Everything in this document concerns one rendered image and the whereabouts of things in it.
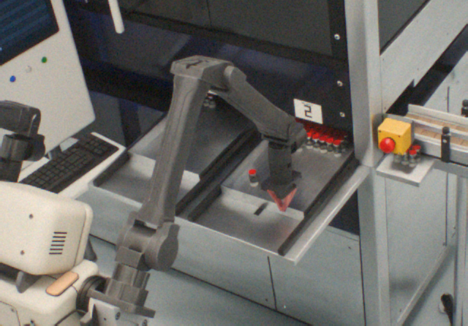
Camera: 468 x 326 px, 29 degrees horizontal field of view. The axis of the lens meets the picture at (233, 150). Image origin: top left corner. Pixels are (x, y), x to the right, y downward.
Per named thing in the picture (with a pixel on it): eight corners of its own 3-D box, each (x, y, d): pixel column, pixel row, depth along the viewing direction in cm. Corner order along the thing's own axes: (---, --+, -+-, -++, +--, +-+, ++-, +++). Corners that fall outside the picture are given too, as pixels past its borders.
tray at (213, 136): (197, 99, 283) (194, 89, 281) (265, 118, 270) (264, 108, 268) (129, 160, 262) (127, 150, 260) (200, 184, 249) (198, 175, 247)
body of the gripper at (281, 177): (302, 178, 230) (301, 154, 226) (281, 198, 223) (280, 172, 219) (281, 172, 233) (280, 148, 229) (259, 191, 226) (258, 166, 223)
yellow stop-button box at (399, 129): (390, 134, 242) (389, 112, 238) (414, 141, 239) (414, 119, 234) (377, 150, 238) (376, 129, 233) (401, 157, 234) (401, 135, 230)
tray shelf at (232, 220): (185, 100, 287) (184, 95, 285) (382, 156, 251) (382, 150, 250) (88, 188, 257) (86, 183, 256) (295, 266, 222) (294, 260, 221)
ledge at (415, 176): (398, 146, 253) (398, 141, 252) (440, 158, 247) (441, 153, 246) (376, 175, 245) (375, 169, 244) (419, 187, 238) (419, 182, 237)
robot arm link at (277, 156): (263, 142, 221) (284, 148, 218) (276, 130, 226) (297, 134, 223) (265, 167, 224) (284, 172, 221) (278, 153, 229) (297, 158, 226)
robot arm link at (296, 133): (258, 119, 219) (289, 126, 215) (280, 99, 227) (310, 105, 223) (260, 160, 225) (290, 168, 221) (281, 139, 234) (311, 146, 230)
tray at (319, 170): (285, 126, 265) (284, 117, 263) (363, 148, 252) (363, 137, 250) (221, 194, 244) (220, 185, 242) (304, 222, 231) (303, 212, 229)
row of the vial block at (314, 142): (288, 138, 260) (287, 126, 257) (343, 153, 251) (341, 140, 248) (284, 142, 259) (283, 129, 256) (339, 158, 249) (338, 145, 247)
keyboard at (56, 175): (91, 135, 288) (89, 129, 286) (120, 150, 280) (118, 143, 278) (-9, 204, 267) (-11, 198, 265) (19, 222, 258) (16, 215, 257)
